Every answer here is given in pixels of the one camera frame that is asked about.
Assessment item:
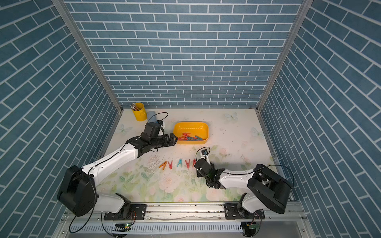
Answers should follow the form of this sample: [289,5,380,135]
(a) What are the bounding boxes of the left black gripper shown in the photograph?
[149,133,179,149]

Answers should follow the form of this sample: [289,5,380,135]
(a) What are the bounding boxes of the yellow plastic storage box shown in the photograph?
[173,122,209,145]

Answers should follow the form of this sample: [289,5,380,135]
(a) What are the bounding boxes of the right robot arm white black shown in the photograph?
[194,158,293,220]

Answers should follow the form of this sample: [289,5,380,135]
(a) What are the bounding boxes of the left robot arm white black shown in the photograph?
[57,122,178,220]

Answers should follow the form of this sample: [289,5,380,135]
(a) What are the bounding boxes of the blue-grey fabric case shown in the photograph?
[147,111,157,123]

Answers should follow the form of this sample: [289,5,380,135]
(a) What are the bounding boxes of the yellow pen cup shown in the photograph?
[133,103,147,122]

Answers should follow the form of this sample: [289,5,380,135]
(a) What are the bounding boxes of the pens in cup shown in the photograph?
[130,103,140,111]

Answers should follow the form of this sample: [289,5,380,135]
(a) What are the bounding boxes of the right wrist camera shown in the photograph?
[201,149,210,164]

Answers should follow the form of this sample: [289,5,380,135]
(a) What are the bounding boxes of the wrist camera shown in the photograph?
[201,149,210,164]
[156,120,165,128]

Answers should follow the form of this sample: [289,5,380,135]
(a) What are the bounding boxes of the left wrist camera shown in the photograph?
[156,120,165,128]

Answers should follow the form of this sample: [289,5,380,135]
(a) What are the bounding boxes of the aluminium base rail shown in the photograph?
[59,201,308,231]

